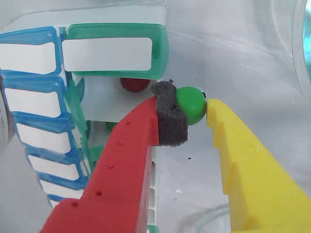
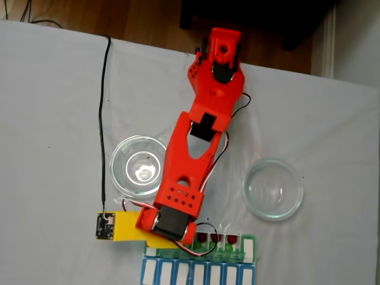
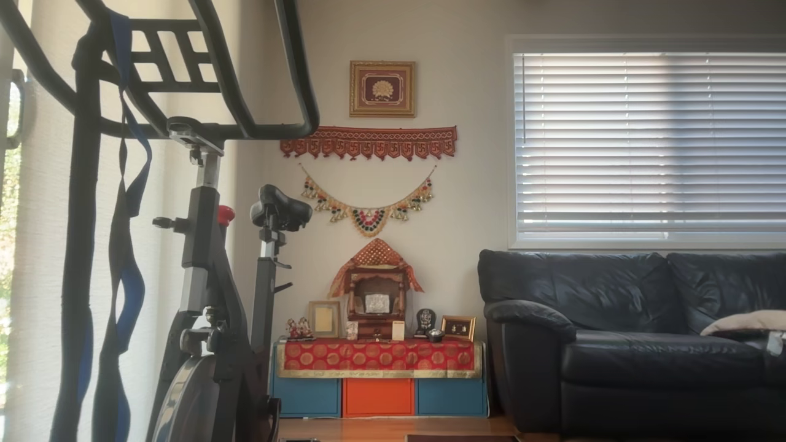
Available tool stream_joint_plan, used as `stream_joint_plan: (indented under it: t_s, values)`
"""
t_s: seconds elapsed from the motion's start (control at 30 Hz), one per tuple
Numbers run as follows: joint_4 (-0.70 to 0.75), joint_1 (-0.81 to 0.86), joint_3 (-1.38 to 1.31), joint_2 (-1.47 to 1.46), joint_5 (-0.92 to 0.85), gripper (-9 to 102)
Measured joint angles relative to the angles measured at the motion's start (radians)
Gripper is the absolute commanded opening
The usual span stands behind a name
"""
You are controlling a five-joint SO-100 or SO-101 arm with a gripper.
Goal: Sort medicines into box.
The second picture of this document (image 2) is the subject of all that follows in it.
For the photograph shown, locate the weekly pill organizer box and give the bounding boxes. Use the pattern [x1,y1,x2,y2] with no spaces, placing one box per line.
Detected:
[140,231,259,285]

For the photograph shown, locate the glass bowl with green candies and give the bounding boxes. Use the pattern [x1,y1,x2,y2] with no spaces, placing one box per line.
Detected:
[109,135,169,199]

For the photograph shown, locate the white table cover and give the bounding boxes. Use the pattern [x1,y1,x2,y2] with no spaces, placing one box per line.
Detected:
[0,20,380,285]

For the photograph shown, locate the glass bowl with red candies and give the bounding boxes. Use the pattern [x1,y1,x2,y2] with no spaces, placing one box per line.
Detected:
[242,157,305,222]

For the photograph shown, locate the dark wooden furniture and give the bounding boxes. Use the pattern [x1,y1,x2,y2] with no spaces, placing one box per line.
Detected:
[179,0,340,52]

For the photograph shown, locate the white door trim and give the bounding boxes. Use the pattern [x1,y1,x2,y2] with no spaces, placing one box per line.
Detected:
[322,4,338,80]

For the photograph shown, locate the black camera circuit board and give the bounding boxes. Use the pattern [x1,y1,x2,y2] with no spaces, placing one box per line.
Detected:
[94,211,116,241]

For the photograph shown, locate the thick black camera cable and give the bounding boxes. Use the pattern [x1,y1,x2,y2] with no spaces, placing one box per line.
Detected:
[98,34,112,217]

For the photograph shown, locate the white red servo wire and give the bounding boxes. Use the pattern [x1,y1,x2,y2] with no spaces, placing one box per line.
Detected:
[123,92,252,258]

